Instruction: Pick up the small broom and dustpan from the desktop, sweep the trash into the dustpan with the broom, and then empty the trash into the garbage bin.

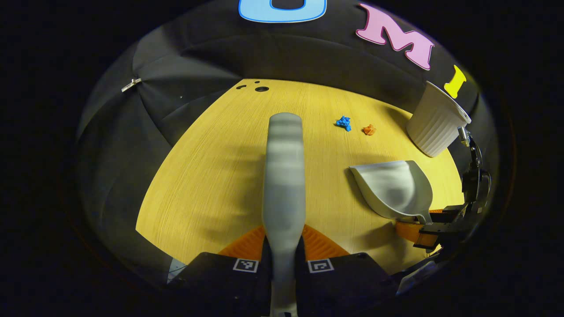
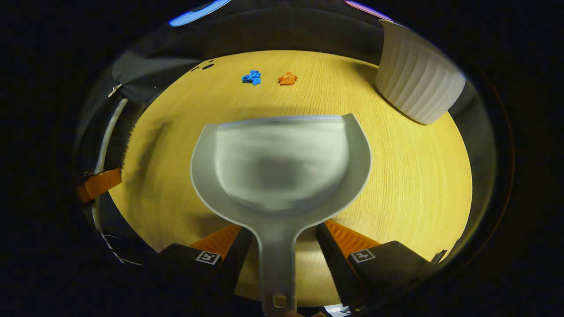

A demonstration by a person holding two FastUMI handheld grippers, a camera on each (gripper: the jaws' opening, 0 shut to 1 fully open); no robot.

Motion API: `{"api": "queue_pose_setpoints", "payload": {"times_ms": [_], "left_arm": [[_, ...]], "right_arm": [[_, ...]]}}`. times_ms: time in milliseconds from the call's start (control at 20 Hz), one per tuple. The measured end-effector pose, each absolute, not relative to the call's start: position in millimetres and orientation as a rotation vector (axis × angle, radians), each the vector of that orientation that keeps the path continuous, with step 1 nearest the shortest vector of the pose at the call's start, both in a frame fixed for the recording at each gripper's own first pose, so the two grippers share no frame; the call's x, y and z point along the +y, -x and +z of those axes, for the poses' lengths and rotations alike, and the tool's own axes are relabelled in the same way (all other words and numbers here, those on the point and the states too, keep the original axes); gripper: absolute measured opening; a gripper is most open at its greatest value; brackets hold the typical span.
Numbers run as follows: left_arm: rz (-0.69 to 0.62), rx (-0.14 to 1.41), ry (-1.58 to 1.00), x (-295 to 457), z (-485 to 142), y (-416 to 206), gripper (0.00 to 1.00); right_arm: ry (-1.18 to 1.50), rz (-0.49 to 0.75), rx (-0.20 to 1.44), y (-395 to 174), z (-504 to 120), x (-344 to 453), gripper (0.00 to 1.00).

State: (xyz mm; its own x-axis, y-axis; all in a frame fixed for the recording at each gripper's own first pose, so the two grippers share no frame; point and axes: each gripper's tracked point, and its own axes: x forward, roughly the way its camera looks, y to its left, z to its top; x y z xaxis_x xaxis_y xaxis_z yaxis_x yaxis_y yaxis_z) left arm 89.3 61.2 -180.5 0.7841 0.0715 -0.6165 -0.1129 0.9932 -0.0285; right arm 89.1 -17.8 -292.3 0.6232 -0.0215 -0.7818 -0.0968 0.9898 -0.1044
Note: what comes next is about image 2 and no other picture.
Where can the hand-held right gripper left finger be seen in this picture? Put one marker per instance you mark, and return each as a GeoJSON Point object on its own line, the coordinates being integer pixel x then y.
{"type": "Point", "coordinates": [240, 251]}

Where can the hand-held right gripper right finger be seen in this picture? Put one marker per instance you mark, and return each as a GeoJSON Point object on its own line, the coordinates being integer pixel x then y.
{"type": "Point", "coordinates": [330, 255]}

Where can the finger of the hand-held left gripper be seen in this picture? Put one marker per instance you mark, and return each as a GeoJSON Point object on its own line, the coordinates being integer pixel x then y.
{"type": "Point", "coordinates": [99, 185]}

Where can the small white broom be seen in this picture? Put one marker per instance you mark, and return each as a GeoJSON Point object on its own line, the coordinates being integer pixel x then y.
{"type": "Point", "coordinates": [119, 136]}

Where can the grey plastic dustpan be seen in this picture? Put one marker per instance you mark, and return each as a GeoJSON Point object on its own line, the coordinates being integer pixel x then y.
{"type": "Point", "coordinates": [282, 176]}

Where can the blue paper trash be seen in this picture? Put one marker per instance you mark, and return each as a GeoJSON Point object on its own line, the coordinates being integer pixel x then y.
{"type": "Point", "coordinates": [252, 77]}

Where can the orange paper trash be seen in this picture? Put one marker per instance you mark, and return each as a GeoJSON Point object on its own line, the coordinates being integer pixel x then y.
{"type": "Point", "coordinates": [287, 79]}

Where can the white ribbed garbage bin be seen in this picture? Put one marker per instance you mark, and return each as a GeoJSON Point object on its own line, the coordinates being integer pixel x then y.
{"type": "Point", "coordinates": [418, 79]}

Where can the wooden desktop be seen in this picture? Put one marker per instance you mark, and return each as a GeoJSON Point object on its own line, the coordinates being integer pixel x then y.
{"type": "Point", "coordinates": [418, 185]}

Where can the white cloth clip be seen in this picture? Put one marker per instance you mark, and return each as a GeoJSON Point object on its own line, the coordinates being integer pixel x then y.
{"type": "Point", "coordinates": [114, 90]}

